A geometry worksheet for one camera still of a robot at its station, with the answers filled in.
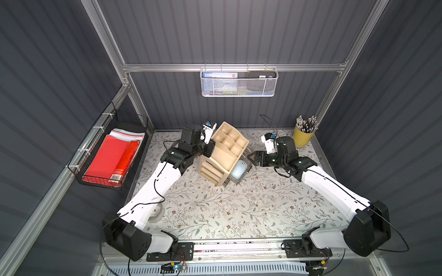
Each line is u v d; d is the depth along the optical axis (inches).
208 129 25.2
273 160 26.9
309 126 39.4
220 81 35.3
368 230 15.9
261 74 34.1
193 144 22.1
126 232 15.0
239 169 31.5
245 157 31.0
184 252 29.0
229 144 31.7
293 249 28.7
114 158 28.0
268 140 28.4
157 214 32.0
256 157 27.9
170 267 27.4
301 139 40.3
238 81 34.3
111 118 30.7
